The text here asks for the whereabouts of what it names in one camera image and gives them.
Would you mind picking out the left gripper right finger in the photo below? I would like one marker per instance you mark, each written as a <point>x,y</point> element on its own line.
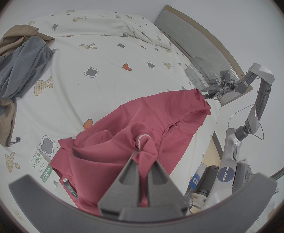
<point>163,190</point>

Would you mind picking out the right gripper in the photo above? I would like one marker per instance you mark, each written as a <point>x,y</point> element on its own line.
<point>220,89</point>

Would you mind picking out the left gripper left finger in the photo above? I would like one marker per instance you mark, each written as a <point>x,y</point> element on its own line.
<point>117,193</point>

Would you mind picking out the red shirt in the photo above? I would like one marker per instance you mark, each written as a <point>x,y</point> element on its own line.
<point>137,115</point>

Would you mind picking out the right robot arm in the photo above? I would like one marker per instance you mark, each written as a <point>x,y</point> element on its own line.
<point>262,98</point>

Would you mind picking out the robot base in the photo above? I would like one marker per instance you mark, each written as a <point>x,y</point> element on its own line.
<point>229,173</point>

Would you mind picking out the clear plastic box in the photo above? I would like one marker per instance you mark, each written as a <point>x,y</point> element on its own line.
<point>195,74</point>

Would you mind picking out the bed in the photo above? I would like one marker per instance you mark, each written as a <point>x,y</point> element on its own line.
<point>96,81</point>

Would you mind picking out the brown garment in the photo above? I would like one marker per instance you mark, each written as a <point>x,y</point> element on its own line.
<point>3,125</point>

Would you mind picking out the cream printed quilt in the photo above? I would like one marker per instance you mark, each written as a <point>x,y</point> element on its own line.
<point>96,23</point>

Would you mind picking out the grey garment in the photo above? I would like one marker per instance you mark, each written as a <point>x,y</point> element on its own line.
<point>15,69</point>

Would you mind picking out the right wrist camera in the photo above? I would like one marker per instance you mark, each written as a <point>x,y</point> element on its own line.
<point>225,75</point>

